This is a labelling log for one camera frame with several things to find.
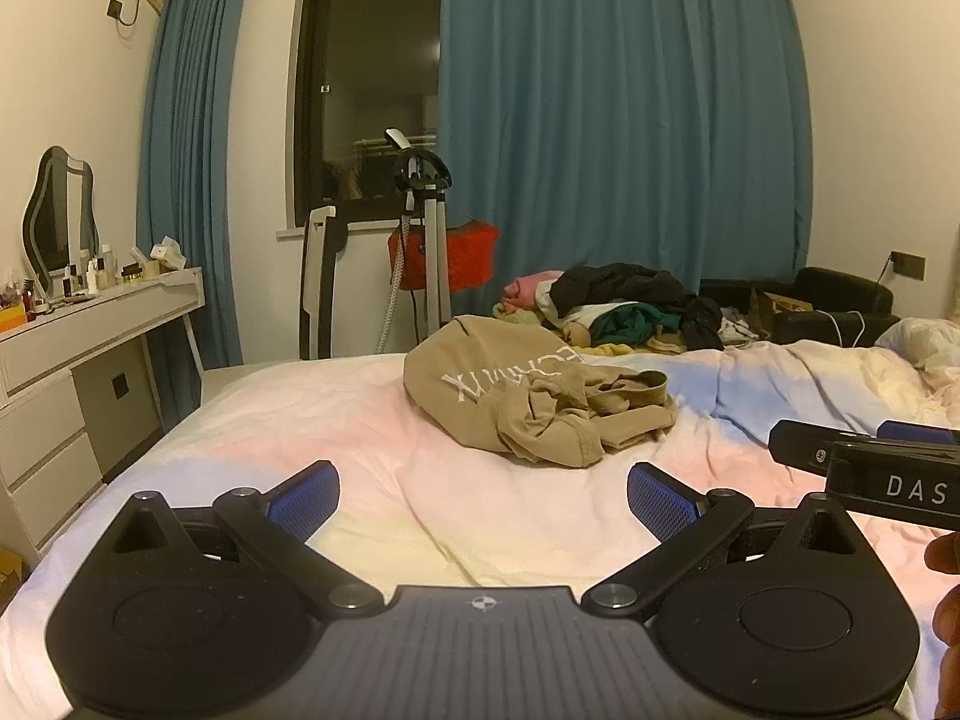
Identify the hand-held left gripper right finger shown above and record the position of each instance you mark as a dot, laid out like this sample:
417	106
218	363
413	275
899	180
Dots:
664	499

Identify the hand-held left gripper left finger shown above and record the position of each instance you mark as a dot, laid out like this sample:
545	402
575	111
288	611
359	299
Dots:
304	499

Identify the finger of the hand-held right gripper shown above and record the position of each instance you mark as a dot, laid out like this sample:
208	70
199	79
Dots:
919	433
810	450

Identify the tan printed shirt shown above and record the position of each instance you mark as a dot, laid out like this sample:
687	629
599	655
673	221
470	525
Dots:
517	390

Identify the person's right hand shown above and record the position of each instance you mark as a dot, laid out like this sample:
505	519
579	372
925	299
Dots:
946	607

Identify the white pillow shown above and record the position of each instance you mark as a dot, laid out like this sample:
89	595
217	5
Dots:
926	349

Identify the pastel tie-dye blanket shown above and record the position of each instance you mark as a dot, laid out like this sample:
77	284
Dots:
420	502

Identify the cardboard box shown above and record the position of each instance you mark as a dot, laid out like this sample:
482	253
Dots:
776	307

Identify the black sofa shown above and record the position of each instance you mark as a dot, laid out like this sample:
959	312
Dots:
840	296

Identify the yellow garment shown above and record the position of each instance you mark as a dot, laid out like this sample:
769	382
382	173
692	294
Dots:
604	349

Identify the green garment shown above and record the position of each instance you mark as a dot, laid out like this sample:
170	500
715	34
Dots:
626	322

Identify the black garment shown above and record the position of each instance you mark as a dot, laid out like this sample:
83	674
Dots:
637	285

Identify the white chair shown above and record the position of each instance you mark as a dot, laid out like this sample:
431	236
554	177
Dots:
319	277

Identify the white vanity desk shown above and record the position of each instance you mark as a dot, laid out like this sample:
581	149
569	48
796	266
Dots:
82	390

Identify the pink garment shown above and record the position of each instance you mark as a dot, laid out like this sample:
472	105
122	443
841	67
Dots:
529	289

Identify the tissue box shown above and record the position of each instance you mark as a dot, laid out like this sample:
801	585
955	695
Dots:
169	253

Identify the standing garment steamer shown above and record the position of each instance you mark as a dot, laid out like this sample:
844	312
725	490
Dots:
431	240

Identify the red fuzzy cloth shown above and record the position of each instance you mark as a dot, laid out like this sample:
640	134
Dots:
469	255

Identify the group of cosmetic bottles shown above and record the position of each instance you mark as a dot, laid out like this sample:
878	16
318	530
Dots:
94	274

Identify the narrow blue curtain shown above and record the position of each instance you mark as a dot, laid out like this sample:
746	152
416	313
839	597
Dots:
195	165

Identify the wide blue curtain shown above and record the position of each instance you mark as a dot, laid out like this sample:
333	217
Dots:
622	127

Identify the wavy black-framed mirror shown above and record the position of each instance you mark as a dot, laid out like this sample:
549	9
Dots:
56	217

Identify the dark framed window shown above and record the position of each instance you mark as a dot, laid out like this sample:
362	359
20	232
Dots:
367	90

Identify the dark wall outlet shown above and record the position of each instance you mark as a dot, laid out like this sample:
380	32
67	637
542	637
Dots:
907	264

